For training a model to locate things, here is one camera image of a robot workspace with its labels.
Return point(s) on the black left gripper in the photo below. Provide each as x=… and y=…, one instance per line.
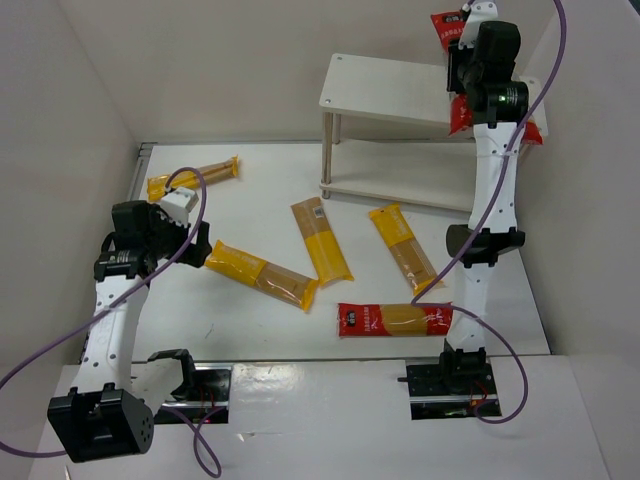
x=189, y=240

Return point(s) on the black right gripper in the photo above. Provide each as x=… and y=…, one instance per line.
x=454, y=67

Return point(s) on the red pasta bag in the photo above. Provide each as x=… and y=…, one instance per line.
x=397, y=320
x=449, y=27
x=536, y=129

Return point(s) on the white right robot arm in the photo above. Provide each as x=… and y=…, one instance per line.
x=481, y=66

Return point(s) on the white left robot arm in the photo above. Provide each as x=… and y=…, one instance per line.
x=107, y=412

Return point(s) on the yellow pasta bag left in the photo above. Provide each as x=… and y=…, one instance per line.
x=271, y=279

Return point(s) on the thin yellow pasta bag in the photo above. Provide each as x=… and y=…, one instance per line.
x=211, y=174

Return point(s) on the red pasta bag on shelf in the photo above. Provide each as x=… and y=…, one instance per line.
x=536, y=129

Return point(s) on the white two-tier shelf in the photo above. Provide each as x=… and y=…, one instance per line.
x=386, y=134

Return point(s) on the yellow pasta bag centre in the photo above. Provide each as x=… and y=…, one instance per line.
x=320, y=241

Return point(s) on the yellow pasta bag right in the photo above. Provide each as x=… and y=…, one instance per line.
x=406, y=251

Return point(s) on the red pasta bag front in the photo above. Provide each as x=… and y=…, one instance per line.
x=397, y=320

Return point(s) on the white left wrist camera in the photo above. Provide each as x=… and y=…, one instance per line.
x=178, y=204

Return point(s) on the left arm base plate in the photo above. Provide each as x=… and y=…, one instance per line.
x=208, y=397

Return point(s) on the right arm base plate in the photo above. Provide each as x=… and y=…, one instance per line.
x=431, y=396

